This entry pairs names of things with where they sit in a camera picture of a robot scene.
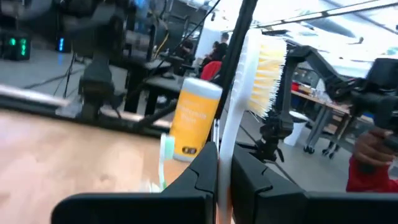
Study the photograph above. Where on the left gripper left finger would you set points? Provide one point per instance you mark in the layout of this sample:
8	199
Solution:
140	208

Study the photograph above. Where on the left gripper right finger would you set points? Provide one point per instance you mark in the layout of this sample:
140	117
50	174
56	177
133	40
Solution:
280	205

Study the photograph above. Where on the green white toothbrush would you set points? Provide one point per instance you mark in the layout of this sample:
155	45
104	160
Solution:
168	146

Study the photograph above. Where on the orange white toothbrush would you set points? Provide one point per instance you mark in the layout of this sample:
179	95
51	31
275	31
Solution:
237	102

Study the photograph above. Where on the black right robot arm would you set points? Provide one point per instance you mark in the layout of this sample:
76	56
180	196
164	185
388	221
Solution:
96	77

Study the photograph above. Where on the white waste bin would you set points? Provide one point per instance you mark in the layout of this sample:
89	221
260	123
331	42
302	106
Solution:
295	130

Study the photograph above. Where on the person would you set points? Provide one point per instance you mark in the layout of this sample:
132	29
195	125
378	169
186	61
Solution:
219	49
370	180
187	48

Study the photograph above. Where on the yellow wipes canister white lid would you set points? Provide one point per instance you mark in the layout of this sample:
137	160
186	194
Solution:
196	118

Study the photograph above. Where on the person's hand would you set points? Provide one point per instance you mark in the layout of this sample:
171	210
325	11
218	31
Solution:
371	149

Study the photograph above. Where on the wooden table with casters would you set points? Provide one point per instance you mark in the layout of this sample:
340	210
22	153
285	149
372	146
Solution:
323	105

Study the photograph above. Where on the black desk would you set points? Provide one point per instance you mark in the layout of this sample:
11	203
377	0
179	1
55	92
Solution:
155	84

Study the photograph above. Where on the red fabric item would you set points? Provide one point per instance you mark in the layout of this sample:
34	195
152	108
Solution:
211	71

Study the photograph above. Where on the black tripod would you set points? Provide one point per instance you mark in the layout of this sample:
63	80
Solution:
66	74

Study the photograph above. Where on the black device green lights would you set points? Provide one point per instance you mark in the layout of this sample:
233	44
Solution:
15	46

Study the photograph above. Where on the black aluminium table frame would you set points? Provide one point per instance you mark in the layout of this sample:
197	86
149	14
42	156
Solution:
237	43

